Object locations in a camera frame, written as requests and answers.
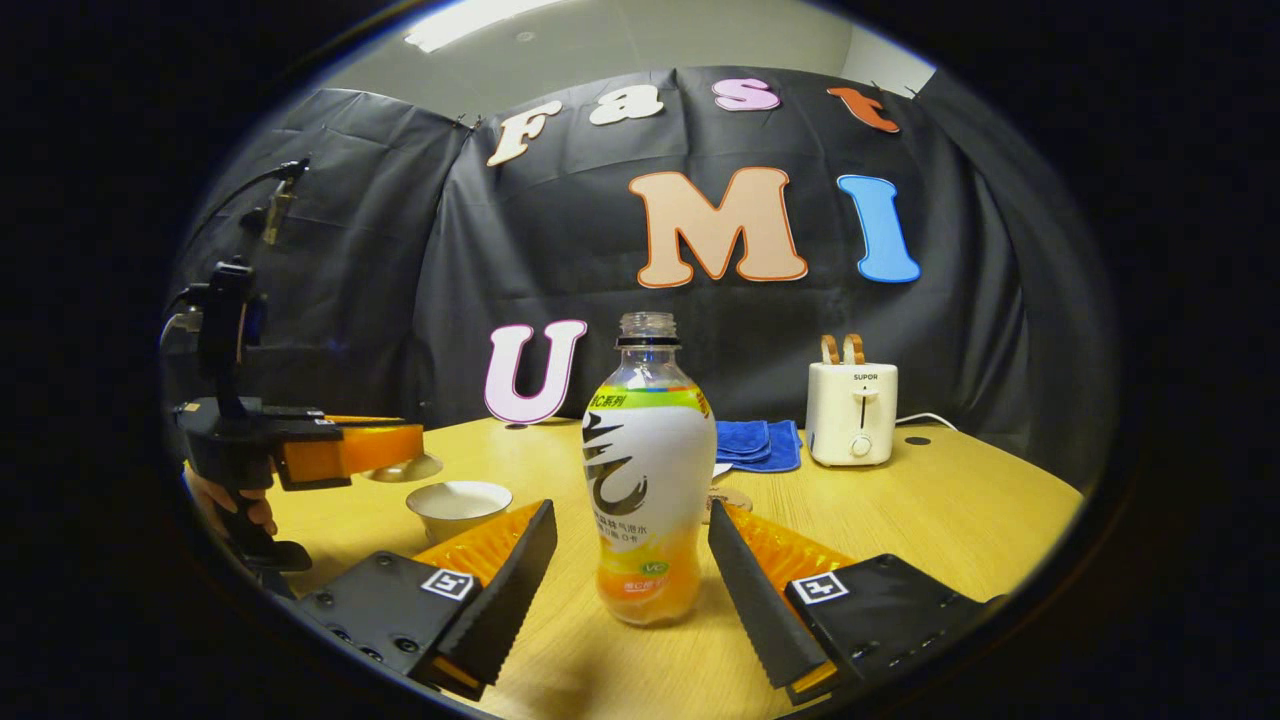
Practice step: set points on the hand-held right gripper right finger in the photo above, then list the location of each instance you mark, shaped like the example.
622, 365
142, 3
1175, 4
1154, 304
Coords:
760, 600

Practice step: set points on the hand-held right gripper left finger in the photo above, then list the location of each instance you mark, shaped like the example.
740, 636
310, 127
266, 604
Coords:
510, 590

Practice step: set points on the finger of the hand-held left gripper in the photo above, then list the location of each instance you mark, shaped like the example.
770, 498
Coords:
260, 418
350, 455

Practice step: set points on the cream teacup lid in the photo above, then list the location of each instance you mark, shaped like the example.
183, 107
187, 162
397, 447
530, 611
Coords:
405, 468

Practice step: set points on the cream ceramic teacup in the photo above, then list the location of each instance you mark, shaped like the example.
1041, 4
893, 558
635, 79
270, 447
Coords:
455, 505

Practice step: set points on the round cork coaster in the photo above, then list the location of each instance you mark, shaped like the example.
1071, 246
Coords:
735, 500

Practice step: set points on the clear water bottle white label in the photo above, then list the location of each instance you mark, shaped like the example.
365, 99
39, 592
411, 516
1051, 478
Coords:
650, 470

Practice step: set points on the folded blue towel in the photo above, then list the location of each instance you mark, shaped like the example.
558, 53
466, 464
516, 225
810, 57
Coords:
760, 445

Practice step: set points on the white toaster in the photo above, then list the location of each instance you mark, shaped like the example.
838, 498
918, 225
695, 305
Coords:
850, 415

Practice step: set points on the toast slice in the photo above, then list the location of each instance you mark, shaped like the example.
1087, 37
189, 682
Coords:
831, 350
854, 349

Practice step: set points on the black backdrop cloth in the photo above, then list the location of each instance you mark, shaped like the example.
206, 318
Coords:
1000, 330

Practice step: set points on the ceiling light panel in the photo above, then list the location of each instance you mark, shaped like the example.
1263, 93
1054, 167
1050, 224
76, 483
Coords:
470, 20

